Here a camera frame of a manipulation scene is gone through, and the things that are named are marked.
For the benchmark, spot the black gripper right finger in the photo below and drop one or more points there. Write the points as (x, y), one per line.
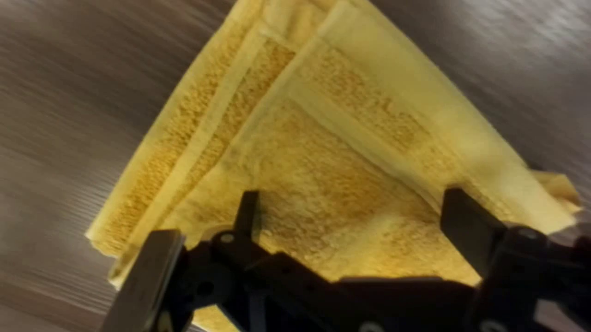
(500, 255)

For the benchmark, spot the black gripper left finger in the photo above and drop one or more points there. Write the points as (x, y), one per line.
(138, 301)

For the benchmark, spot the yellow cloth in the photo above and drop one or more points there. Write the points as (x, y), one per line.
(303, 157)

